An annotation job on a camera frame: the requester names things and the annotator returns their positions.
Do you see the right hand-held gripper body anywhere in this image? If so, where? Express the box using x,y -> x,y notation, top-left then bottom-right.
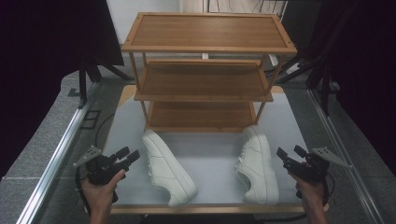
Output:
288,146 -> 353,200

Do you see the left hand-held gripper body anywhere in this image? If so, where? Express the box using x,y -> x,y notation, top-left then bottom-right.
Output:
73,145 -> 127,204

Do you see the white sneaker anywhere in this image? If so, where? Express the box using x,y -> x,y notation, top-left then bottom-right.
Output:
141,129 -> 199,208
234,124 -> 280,206

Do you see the wooden three-tier shoe rack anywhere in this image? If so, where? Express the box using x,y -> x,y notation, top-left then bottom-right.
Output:
120,11 -> 299,134

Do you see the person's right hand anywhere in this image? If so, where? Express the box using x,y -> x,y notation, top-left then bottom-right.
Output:
289,172 -> 330,213

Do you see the person's left hand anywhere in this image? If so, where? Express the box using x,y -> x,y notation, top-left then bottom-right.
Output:
80,168 -> 126,216

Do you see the black metal stand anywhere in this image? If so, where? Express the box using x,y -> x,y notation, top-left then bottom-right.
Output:
270,6 -> 353,117
67,55 -> 134,110

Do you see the dark curtain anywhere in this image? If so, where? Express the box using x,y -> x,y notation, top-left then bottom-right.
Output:
281,0 -> 396,176
0,0 -> 125,180

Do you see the black cable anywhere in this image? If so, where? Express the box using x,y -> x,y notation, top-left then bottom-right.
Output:
74,166 -> 92,216
323,171 -> 337,206

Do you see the aluminium rail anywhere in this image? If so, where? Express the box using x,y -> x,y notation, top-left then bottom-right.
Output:
306,88 -> 386,224
16,82 -> 101,224

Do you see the black floor bracket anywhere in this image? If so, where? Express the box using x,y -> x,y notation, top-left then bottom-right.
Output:
79,109 -> 101,131

